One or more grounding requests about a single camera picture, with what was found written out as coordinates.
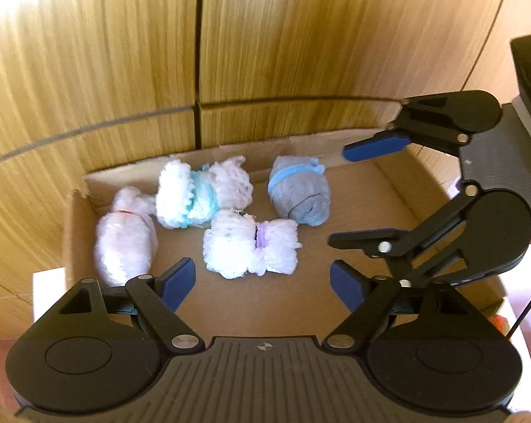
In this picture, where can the pale pink sock roll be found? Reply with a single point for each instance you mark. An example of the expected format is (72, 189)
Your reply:
(126, 242)

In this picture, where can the grey sock roll blue band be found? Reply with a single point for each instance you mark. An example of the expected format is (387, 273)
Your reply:
(298, 194)

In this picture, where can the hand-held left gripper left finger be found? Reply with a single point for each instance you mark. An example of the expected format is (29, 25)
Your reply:
(180, 284)

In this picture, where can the wooden wardrobe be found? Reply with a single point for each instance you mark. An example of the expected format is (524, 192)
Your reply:
(115, 53)

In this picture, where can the white and blue fuzzy sock roll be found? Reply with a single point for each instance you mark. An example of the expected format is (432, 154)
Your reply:
(199, 194)

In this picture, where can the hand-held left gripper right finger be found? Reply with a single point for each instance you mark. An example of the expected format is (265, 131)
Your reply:
(347, 284)

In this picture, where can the white and lilac fuzzy sock roll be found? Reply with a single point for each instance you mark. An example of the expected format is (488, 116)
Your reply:
(252, 246)

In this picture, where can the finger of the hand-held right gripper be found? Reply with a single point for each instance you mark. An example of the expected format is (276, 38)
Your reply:
(362, 239)
(373, 147)

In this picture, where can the cardboard box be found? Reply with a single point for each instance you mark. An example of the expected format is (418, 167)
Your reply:
(380, 194)

